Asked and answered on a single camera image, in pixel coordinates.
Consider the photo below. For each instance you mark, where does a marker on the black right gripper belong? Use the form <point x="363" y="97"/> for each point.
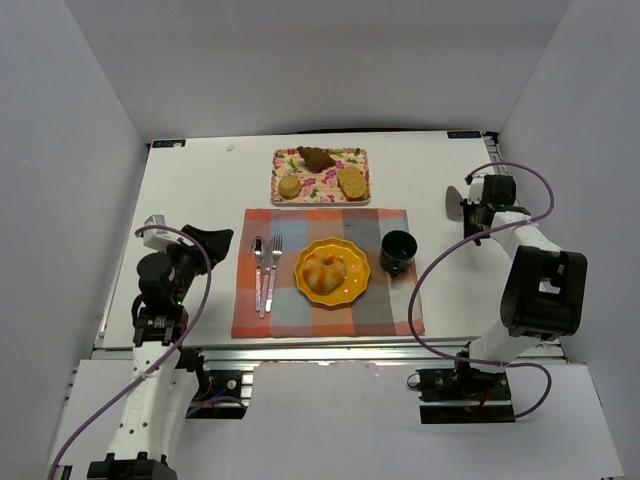
<point x="470" y="209"/>

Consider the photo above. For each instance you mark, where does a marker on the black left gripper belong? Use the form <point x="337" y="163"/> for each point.
<point x="197" y="247"/>

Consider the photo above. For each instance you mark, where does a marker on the steel spatula wooden handle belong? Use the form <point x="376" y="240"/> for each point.
<point x="454" y="204"/>

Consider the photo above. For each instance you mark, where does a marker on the orange striped bread roll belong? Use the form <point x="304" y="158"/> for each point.
<point x="323" y="273"/>

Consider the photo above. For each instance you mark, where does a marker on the brown toast slice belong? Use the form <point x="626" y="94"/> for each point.
<point x="353" y="184"/>

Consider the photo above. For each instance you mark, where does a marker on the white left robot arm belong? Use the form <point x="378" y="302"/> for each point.
<point x="165" y="376"/>

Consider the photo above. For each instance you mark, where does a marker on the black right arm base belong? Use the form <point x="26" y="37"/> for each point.
<point x="462" y="395"/>

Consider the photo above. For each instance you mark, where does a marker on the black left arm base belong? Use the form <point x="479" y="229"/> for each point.
<point x="218" y="393"/>

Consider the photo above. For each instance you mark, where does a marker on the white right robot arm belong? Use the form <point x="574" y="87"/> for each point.
<point x="544" y="291"/>

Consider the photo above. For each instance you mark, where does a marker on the dark green mug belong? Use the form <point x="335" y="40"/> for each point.
<point x="398" y="249"/>

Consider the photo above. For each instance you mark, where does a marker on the small round yellow muffin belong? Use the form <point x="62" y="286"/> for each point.
<point x="289" y="187"/>

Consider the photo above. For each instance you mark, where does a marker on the floral rectangular tray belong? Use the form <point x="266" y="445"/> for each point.
<point x="320" y="187"/>

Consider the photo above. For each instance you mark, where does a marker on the left blue corner label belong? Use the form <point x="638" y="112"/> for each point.
<point x="168" y="143"/>

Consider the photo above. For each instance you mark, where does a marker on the checkered orange grey placemat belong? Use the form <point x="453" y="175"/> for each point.
<point x="380" y="310"/>

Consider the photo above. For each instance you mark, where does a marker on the brown chocolate croissant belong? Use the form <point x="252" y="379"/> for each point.
<point x="315" y="159"/>

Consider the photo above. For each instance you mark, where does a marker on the yellow dotted plate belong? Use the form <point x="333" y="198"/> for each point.
<point x="358" y="271"/>

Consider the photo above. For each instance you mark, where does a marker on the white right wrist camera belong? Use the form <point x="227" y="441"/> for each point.
<point x="475" y="185"/>

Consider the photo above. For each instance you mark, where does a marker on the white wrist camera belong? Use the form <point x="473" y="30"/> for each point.
<point x="157" y="239"/>
<point x="475" y="185"/>

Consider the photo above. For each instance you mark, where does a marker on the steel spoon pink handle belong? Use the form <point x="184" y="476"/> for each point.
<point x="258" y="251"/>

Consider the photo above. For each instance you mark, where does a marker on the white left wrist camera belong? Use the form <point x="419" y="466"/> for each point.
<point x="157" y="239"/>

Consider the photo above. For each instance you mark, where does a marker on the steel fork pink handle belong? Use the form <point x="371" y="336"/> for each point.
<point x="276" y="252"/>

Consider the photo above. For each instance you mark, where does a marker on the aluminium table frame rail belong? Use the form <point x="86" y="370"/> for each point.
<point x="204" y="184"/>

